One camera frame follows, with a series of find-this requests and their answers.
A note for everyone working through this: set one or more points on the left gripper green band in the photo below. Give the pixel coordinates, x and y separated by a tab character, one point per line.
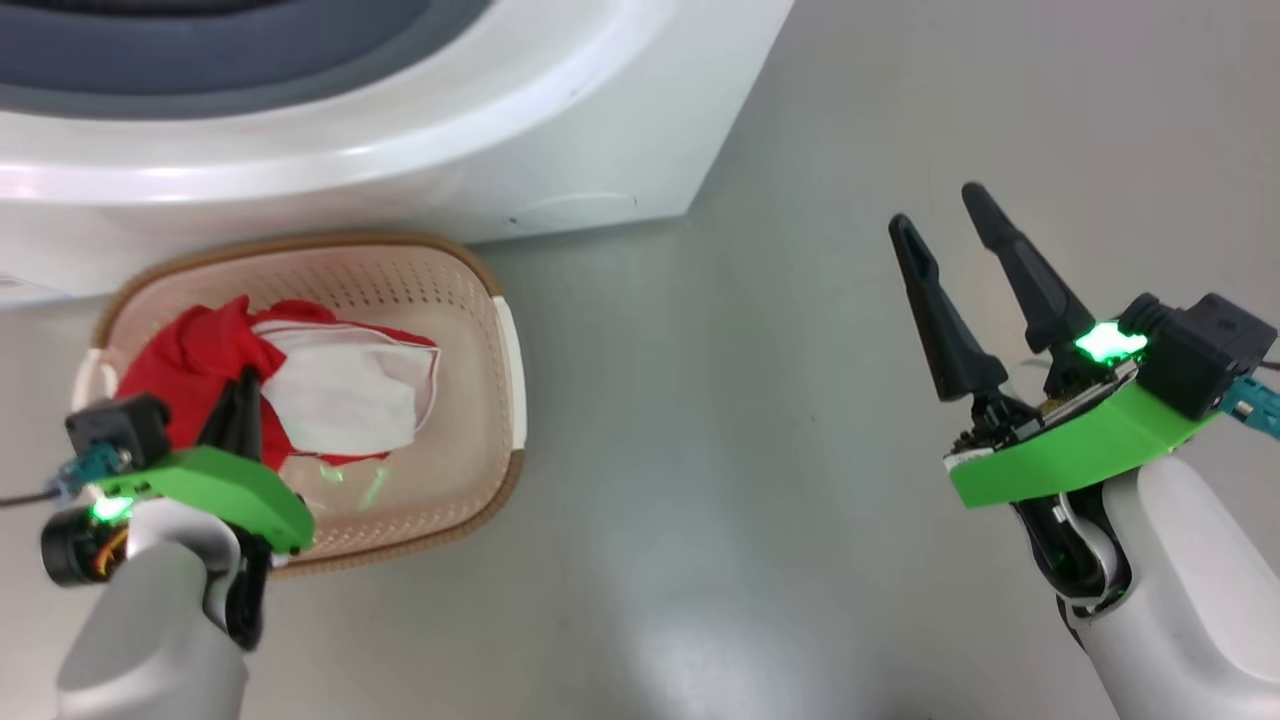
230	490

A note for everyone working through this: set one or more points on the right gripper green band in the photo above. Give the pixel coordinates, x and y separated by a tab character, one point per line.
1080	450

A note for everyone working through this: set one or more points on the red and white garment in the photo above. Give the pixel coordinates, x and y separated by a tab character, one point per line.
340	390

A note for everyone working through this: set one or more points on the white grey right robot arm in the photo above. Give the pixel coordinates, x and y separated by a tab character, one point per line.
1190	600

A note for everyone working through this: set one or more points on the cream plastic laundry basket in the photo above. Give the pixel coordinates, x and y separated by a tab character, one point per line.
460	400

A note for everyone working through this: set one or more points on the white front-load washing machine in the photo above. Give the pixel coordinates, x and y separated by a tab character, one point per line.
400	190

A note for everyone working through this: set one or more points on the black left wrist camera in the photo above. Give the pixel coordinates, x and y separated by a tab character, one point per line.
115	430

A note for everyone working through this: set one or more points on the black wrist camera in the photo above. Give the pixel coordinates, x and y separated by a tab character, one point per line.
115	430
1205	350

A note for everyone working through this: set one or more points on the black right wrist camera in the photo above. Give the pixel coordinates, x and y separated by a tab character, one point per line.
1205	350

